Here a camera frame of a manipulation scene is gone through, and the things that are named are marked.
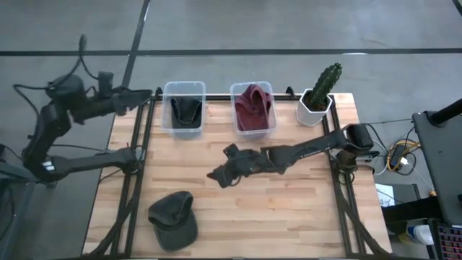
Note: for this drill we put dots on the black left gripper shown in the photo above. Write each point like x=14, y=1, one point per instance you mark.
x=117, y=103

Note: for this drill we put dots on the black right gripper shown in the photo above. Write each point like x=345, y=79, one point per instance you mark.
x=252, y=162

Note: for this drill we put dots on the maroon cloth cap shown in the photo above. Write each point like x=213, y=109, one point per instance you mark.
x=252, y=112

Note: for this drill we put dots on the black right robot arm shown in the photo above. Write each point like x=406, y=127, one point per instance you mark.
x=310, y=150

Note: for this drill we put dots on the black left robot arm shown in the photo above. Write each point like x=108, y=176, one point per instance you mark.
x=54, y=122

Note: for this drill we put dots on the clear plastic bin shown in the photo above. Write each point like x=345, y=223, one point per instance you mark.
x=166, y=119
x=274, y=122

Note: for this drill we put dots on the black cloth cap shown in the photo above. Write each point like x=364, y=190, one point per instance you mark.
x=186, y=113

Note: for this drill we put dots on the dark grey cloth cap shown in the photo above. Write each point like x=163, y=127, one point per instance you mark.
x=173, y=224

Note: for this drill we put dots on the white hexagonal plant pot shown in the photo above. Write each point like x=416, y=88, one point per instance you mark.
x=308, y=115

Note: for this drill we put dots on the green cactus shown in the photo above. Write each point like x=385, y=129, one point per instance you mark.
x=325, y=85

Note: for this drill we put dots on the white paper sheet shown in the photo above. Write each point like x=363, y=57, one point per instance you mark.
x=384, y=196

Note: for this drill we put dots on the black power adapter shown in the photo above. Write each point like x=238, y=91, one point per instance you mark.
x=398, y=155

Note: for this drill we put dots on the white plastic bottle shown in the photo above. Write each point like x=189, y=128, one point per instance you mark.
x=420, y=234

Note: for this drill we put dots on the black cart top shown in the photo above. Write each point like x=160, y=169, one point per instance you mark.
x=442, y=162

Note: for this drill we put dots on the black pole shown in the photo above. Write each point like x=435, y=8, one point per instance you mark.
x=447, y=112

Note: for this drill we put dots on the keyboard with red keys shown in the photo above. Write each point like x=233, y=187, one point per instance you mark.
x=451, y=242

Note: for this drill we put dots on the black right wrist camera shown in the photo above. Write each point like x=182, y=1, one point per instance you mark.
x=231, y=150

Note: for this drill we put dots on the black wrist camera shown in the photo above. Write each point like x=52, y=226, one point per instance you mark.
x=231, y=150
x=105, y=85

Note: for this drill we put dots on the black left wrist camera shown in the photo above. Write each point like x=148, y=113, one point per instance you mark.
x=105, y=85

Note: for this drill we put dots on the black aluminium rig frame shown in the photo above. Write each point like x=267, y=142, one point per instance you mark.
x=218, y=96

